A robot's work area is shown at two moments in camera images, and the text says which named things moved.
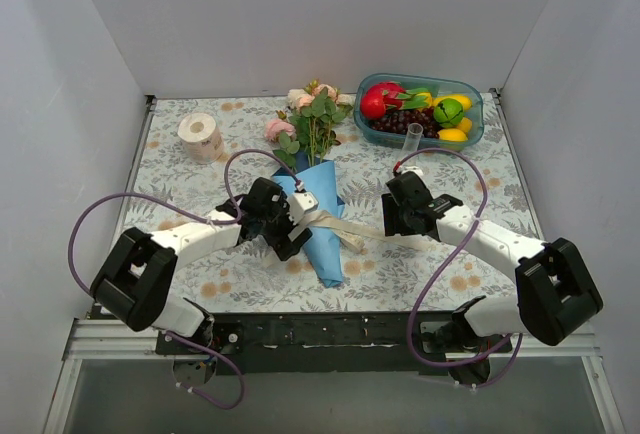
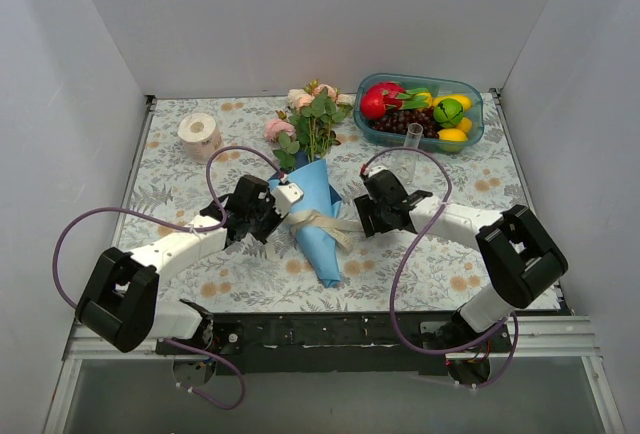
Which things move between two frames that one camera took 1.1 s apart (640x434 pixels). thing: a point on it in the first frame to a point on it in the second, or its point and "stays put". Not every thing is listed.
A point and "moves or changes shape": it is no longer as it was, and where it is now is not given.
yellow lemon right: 465,124 stays put
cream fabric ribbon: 352,235 moves or changes shape
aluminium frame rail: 98,339 stays put
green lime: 448,113 stays put
